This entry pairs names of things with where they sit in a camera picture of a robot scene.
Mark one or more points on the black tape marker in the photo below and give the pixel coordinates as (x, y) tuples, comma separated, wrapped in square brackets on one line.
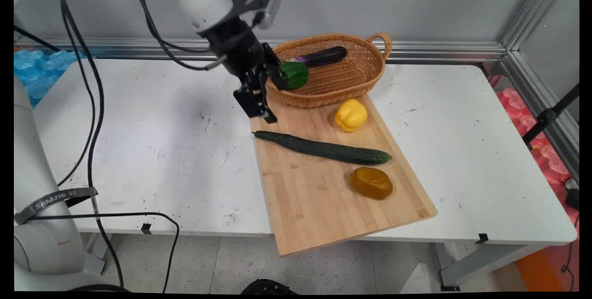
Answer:
[(146, 228), (482, 238)]

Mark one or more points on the woven wicker basket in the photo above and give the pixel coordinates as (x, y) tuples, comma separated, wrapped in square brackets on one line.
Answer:
[(342, 81)]

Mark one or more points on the horizontal aluminium frame rail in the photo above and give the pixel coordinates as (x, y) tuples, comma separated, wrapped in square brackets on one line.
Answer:
[(138, 49)]

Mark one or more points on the black tripod stand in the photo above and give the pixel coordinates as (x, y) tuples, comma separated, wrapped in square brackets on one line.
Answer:
[(548, 116)]

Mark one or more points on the red bottle pack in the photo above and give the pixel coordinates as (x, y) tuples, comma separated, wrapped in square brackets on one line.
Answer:
[(548, 155)]

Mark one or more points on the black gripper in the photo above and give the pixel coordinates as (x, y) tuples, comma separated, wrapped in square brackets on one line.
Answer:
[(236, 46)]

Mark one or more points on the wooden cutting board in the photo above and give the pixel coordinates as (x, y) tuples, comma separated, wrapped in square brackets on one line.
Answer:
[(314, 206)]

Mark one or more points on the green bell pepper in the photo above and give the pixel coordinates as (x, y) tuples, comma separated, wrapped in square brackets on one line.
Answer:
[(297, 75)]

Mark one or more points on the black round floor object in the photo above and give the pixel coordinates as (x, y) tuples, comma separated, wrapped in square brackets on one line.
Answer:
[(268, 287)]

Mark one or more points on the yellow bell pepper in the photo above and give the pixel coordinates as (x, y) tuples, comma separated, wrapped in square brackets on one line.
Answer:
[(350, 115)]

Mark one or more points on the sloping aluminium frame rail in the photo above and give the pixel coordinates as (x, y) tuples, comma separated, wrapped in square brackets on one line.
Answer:
[(541, 104)]

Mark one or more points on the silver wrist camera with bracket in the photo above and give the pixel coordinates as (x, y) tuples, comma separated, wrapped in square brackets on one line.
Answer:
[(266, 5)]

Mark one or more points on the orange floor mat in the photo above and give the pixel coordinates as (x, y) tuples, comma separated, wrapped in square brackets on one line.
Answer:
[(539, 273)]

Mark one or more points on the purple eggplant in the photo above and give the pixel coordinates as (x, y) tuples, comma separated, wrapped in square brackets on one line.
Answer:
[(323, 56)]

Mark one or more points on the blue bottle pack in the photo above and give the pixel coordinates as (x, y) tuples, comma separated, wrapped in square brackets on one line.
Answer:
[(37, 74)]

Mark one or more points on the upright aluminium frame post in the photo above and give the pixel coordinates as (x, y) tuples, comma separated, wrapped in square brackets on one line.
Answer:
[(536, 7)]

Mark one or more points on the white table leg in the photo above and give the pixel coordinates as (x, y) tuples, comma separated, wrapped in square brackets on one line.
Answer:
[(96, 250), (485, 262)]

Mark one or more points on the dark green cucumber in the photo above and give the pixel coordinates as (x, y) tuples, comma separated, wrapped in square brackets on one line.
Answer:
[(323, 149)]

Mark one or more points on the brown potato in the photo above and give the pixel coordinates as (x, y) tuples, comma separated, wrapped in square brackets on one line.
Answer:
[(371, 183)]

